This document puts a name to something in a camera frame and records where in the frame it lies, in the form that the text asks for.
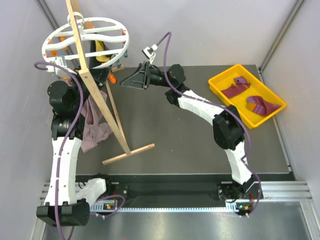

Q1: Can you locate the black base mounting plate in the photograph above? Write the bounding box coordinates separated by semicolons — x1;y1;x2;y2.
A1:
74;173;265;201

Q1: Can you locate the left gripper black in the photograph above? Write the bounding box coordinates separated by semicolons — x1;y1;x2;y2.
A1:
69;64;111;112

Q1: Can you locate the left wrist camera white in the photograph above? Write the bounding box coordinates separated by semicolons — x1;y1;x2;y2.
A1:
46;56;74;79

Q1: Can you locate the yellow plastic tray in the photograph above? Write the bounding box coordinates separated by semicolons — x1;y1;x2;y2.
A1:
208;64;287;129

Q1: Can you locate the purple cable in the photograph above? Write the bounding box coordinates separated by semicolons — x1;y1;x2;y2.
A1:
33;61;126;240
156;31;262;218

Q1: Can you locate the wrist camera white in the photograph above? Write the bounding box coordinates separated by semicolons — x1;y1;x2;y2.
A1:
142;44;158;64
46;56;74;79

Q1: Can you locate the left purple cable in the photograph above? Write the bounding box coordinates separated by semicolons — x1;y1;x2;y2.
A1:
33;61;126;240

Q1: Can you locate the maroon orange striped sock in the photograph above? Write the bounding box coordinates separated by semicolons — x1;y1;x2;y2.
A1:
246;95;281;117

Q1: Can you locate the grey slotted cable duct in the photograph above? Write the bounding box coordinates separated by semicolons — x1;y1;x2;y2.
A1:
90;200;250;214

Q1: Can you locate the white round clip hanger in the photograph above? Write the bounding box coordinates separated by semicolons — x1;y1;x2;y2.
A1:
41;11;130;69

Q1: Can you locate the black yellow sock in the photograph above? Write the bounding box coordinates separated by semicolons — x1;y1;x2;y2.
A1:
89;40;113;69

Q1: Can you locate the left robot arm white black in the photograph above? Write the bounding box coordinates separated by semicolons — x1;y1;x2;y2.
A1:
34;61;114;228

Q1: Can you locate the wooden hanger stand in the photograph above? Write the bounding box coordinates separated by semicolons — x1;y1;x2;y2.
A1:
65;0;156;166

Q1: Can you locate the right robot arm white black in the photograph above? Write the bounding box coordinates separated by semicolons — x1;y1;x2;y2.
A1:
120;61;254;198

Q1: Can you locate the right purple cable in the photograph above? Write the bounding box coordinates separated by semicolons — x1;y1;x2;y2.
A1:
156;31;262;218

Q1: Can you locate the purple sock piece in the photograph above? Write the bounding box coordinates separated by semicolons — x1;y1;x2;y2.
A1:
234;76;251;88

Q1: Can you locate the maroon sock flat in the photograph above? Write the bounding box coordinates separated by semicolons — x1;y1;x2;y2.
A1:
221;83;249;99

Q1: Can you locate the pink sock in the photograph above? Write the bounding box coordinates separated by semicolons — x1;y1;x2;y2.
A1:
80;95;113;153

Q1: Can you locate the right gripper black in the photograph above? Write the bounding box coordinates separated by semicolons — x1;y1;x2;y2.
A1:
120;62;174;91

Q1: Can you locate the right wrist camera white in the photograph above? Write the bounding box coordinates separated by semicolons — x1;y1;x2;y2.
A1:
142;44;158;64

